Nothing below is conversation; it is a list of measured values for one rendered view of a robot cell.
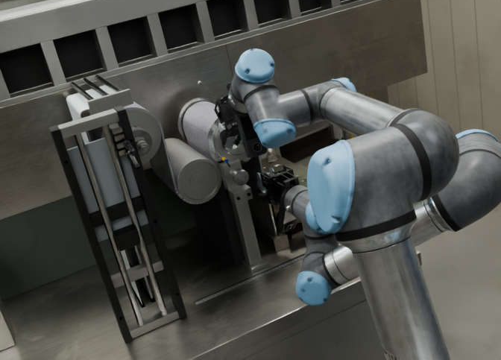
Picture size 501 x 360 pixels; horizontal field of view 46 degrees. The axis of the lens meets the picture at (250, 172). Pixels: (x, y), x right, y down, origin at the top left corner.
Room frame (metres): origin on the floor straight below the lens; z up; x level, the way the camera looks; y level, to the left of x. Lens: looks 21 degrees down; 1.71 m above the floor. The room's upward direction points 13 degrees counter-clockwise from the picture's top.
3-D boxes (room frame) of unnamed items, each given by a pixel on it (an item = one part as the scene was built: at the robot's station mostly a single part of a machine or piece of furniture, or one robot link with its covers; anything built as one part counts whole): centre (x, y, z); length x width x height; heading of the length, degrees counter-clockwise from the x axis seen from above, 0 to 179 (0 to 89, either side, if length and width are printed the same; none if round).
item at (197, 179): (1.53, 0.18, 1.17); 0.26 x 0.12 x 0.12; 20
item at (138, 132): (1.34, 0.25, 1.33); 0.06 x 0.06 x 0.06; 20
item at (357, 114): (0.97, -0.23, 1.38); 0.49 x 0.11 x 0.12; 13
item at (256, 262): (1.40, 0.04, 1.05); 0.06 x 0.05 x 0.31; 20
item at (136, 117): (1.49, 0.30, 1.33); 0.25 x 0.14 x 0.14; 20
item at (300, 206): (1.21, -0.13, 1.11); 0.11 x 0.08 x 0.09; 20
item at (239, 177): (1.36, 0.03, 1.18); 0.04 x 0.02 x 0.04; 110
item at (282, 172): (1.36, -0.07, 1.12); 0.12 x 0.08 x 0.09; 20
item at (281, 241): (1.59, 0.01, 0.92); 0.28 x 0.04 x 0.04; 20
